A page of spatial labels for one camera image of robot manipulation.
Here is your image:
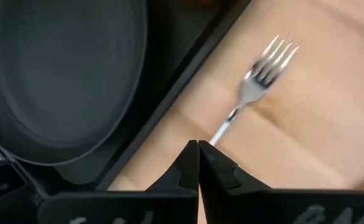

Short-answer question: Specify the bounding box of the black serving tray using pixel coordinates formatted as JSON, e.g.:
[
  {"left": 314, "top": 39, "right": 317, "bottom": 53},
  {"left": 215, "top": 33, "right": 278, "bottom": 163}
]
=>
[{"left": 0, "top": 0, "right": 253, "bottom": 200}]

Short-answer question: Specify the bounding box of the silver metal fork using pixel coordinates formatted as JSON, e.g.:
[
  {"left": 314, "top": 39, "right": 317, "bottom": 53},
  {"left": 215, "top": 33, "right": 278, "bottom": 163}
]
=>
[{"left": 208, "top": 34, "right": 303, "bottom": 147}]

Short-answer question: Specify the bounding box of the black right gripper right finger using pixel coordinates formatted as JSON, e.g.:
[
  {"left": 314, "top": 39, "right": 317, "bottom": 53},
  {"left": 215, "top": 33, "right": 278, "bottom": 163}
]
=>
[{"left": 198, "top": 140, "right": 364, "bottom": 224}]

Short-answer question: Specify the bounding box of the dark grey round plate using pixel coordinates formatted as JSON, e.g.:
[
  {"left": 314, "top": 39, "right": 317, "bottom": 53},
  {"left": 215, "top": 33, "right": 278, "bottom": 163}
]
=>
[{"left": 0, "top": 0, "right": 149, "bottom": 166}]

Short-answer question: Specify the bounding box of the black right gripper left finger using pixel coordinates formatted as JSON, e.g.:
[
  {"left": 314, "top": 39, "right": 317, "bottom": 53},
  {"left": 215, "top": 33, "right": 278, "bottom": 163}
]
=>
[{"left": 37, "top": 139, "right": 200, "bottom": 224}]

